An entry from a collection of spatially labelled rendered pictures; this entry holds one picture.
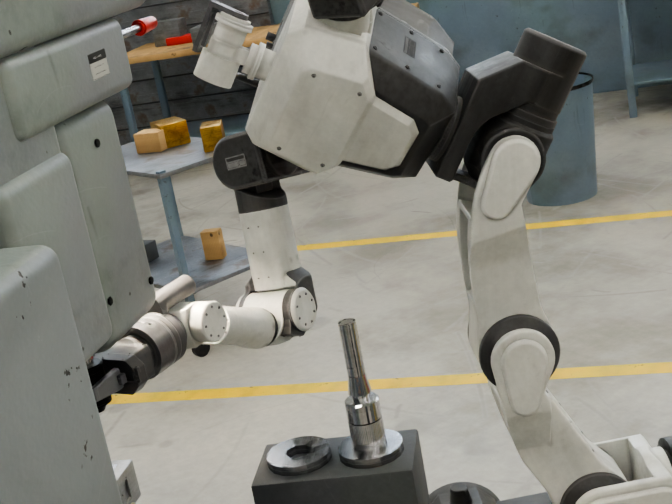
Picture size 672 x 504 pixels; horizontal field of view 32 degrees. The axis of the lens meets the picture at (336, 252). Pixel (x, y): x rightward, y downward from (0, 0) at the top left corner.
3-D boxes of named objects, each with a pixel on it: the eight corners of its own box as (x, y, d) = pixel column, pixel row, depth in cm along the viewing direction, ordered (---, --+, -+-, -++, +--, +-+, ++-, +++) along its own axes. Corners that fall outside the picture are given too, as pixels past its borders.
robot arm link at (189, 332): (139, 368, 187) (181, 339, 197) (192, 368, 182) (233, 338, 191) (119, 302, 184) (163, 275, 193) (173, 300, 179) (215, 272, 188)
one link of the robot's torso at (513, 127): (544, 120, 209) (483, 95, 207) (563, 135, 197) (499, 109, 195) (513, 186, 213) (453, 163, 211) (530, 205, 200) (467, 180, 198)
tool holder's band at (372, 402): (376, 394, 162) (375, 387, 161) (382, 408, 157) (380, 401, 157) (343, 401, 161) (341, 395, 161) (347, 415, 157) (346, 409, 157)
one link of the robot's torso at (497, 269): (542, 356, 225) (534, 114, 211) (565, 394, 208) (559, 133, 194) (462, 364, 224) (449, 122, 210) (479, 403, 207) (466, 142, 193)
